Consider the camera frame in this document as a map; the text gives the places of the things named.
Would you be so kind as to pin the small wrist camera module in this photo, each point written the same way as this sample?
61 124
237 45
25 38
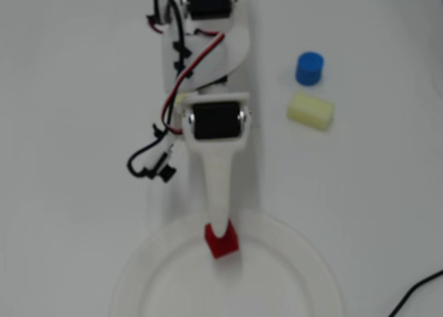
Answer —
166 171

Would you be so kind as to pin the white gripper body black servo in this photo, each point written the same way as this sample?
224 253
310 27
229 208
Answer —
215 123

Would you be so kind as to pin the blue ribbed cylinder block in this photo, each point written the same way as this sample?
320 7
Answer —
309 69

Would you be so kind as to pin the white round plate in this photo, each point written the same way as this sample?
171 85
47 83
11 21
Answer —
277 279

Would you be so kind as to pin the red perforated cube block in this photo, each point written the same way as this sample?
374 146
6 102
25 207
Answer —
225 246

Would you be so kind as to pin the pale yellow rectangular block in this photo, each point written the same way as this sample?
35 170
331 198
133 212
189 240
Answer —
180 100
309 113

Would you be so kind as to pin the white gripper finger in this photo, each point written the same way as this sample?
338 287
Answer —
218 185

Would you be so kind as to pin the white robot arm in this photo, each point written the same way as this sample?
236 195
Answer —
207 74

